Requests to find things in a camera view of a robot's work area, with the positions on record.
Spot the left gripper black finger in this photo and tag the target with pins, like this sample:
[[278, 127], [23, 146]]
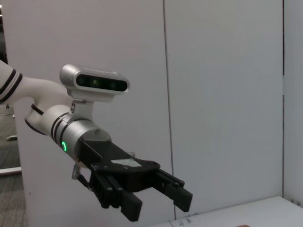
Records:
[[177, 191], [131, 205]]

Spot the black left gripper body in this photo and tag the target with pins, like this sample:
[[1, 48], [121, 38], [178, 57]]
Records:
[[113, 175]]

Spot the silver left camera bracket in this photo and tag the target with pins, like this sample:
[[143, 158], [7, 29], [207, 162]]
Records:
[[82, 111]]

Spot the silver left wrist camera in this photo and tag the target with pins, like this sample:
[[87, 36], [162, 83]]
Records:
[[94, 80]]

